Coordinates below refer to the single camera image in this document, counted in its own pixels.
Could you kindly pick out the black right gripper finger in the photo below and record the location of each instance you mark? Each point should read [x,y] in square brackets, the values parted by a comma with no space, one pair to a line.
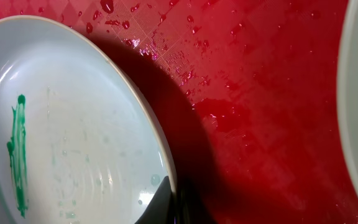
[161,209]

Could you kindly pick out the white plate green smear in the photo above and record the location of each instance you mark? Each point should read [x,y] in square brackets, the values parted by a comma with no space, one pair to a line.
[78,141]

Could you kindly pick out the red plastic tray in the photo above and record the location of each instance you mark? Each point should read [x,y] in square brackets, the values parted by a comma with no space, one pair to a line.
[245,91]

